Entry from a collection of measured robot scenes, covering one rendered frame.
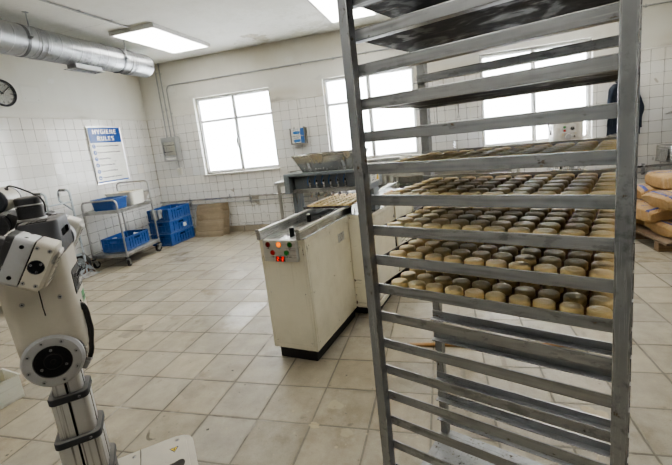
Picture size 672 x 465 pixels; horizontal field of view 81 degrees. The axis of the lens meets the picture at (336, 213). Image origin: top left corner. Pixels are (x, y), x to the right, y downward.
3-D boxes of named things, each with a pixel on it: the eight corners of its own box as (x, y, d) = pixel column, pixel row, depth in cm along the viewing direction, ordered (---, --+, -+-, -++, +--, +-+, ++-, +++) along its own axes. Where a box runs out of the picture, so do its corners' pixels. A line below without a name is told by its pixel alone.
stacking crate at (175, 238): (176, 237, 711) (174, 226, 707) (195, 236, 699) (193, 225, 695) (152, 246, 655) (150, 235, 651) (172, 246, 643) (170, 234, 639)
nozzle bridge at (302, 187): (307, 208, 354) (302, 170, 348) (384, 205, 324) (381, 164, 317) (288, 216, 325) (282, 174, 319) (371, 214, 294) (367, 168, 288)
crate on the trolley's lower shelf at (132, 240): (127, 243, 615) (125, 230, 611) (150, 241, 610) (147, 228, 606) (103, 253, 561) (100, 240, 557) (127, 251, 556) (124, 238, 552)
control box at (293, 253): (268, 259, 256) (265, 238, 254) (300, 260, 246) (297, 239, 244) (264, 261, 253) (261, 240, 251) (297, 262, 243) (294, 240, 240)
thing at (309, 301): (321, 312, 333) (308, 208, 317) (359, 316, 319) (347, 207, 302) (275, 357, 271) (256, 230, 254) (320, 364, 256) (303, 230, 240)
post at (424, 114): (441, 437, 169) (412, 12, 138) (444, 433, 172) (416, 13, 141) (448, 440, 168) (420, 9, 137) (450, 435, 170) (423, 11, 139)
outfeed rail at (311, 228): (390, 188, 418) (390, 182, 417) (393, 188, 416) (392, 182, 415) (295, 240, 240) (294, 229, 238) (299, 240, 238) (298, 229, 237)
